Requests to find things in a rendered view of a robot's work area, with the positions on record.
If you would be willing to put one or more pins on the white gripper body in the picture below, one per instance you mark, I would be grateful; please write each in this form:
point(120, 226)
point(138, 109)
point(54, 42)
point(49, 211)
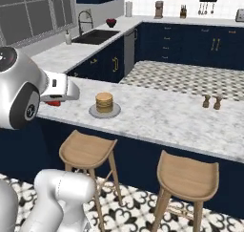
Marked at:
point(72, 92)

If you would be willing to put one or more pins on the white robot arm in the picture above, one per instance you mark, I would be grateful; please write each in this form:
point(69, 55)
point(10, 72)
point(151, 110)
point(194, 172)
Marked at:
point(19, 83)

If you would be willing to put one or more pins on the navy dining counter base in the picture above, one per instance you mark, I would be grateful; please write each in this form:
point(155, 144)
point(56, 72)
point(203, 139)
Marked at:
point(136, 159)

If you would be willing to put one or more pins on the small red food item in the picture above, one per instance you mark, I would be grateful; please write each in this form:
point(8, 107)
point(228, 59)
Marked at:
point(54, 103)

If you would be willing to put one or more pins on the grey round plate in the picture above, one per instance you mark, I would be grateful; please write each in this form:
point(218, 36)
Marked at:
point(95, 113)

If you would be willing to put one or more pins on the stack of pancakes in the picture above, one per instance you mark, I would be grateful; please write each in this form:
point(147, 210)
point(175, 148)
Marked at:
point(104, 101)

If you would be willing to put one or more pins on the navy base cupboards under sink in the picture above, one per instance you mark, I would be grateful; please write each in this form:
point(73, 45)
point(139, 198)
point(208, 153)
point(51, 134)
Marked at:
point(105, 64)

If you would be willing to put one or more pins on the white soap dispenser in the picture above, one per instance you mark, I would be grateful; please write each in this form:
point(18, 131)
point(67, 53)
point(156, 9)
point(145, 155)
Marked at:
point(68, 38)

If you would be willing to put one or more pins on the wooden bar stool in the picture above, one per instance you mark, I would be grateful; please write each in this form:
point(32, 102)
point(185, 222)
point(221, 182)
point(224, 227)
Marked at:
point(187, 175)
point(86, 150)

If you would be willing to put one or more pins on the black sink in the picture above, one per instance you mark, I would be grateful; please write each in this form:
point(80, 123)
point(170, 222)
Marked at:
point(95, 37)

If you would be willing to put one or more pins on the grey dishwasher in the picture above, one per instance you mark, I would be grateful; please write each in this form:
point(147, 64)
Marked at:
point(129, 51)

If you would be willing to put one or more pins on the black tap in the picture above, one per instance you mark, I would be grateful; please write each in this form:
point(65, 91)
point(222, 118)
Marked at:
point(80, 19)

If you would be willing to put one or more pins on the dark bowl with red fruit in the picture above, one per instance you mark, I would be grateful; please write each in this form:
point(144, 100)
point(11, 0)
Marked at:
point(111, 22)

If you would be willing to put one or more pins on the grey framed window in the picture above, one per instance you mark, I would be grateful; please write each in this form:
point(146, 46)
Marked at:
point(31, 10)

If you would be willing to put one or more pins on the white paper towel roll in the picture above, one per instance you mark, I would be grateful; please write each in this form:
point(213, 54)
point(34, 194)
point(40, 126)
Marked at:
point(128, 9)

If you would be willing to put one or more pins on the brown coffee machine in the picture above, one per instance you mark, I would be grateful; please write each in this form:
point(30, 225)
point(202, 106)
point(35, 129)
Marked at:
point(158, 10)

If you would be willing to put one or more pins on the navy base cupboards long run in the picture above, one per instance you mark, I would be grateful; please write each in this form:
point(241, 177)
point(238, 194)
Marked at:
point(190, 45)

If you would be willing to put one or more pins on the brown pepper shaker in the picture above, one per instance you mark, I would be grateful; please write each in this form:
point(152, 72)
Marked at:
point(206, 101)

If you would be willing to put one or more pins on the brown knife block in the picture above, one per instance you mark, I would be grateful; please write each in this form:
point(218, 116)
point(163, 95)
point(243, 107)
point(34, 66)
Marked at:
point(183, 12)

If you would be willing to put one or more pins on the hanging metal kitchen tool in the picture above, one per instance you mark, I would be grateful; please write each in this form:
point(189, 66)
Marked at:
point(212, 8)
point(206, 9)
point(199, 9)

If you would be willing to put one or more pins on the silver toaster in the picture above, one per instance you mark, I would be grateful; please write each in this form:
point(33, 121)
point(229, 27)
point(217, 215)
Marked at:
point(240, 15)

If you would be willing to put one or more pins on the black utensil rail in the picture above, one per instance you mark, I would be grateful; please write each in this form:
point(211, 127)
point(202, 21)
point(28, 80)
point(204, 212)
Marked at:
point(208, 0)

